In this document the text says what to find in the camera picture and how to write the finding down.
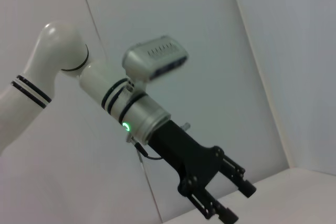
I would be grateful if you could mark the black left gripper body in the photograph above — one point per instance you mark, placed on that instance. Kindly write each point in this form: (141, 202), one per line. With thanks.
(189, 155)

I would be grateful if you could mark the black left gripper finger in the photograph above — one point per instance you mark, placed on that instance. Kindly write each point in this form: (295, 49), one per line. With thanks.
(210, 205)
(240, 179)

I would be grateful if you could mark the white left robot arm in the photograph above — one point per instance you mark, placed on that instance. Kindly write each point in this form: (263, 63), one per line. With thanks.
(65, 48)

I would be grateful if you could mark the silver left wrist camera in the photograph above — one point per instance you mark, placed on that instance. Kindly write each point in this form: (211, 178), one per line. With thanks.
(155, 56)

